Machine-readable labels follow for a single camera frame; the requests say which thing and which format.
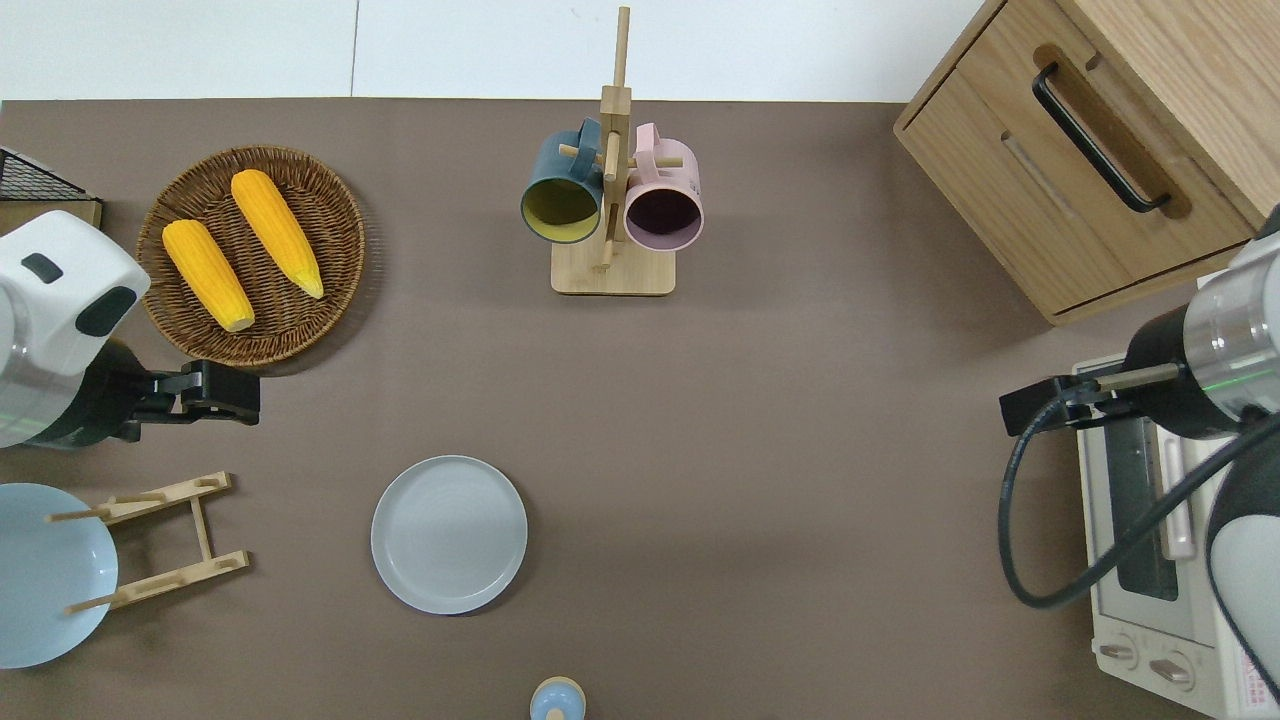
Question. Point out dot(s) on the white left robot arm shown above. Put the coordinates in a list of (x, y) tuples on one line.
[(60, 300)]

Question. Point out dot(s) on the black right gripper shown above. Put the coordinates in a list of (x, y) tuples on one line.
[(1165, 400)]

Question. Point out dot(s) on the long yellow corn cob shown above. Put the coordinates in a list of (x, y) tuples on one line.
[(275, 230)]

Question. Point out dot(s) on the gray round plate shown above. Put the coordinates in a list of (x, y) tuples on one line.
[(448, 535)]

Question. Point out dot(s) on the wooden drawer cabinet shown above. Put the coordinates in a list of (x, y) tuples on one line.
[(1000, 180)]

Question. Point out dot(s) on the short yellow corn cob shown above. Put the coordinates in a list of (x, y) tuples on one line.
[(205, 272)]

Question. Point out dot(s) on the pink mug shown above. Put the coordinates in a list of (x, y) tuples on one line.
[(670, 175)]

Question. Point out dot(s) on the wooden mug tree stand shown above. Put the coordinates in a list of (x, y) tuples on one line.
[(612, 275)]

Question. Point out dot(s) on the wooden dish rack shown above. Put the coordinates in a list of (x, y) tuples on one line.
[(202, 530)]

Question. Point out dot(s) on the dark teal mug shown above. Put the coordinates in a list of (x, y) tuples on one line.
[(555, 165)]

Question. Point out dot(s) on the round wicker basket tray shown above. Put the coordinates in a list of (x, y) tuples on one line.
[(310, 200)]

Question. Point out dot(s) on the light blue plate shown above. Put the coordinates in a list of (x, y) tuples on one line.
[(45, 580)]

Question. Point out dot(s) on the cream toaster oven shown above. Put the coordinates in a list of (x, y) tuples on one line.
[(1150, 620)]

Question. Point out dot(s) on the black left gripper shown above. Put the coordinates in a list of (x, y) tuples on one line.
[(110, 400)]

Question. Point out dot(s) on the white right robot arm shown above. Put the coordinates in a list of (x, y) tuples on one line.
[(1235, 340)]

